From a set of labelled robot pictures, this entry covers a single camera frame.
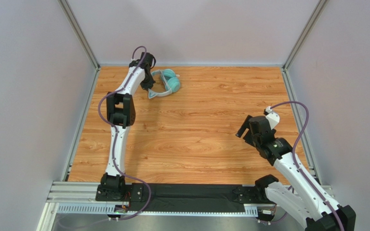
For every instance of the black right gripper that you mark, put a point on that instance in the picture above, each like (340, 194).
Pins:
(250, 132)

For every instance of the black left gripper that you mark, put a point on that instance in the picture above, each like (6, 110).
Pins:
(147, 85)

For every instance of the teal cat-ear headphones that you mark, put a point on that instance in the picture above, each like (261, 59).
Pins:
(170, 80)

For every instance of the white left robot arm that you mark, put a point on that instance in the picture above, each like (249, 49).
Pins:
(121, 115)

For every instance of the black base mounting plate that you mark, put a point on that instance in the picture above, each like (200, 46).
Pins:
(157, 197)

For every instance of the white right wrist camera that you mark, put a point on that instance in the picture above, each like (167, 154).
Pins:
(272, 117)

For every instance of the aluminium right frame rail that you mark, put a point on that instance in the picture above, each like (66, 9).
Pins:
(294, 93)

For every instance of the aluminium frame rail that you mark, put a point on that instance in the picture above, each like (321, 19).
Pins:
(87, 91)
(294, 93)
(74, 197)

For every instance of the aluminium left frame rail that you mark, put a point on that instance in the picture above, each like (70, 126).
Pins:
(87, 91)

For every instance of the aluminium front frame rail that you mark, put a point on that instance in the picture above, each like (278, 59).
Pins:
(74, 197)

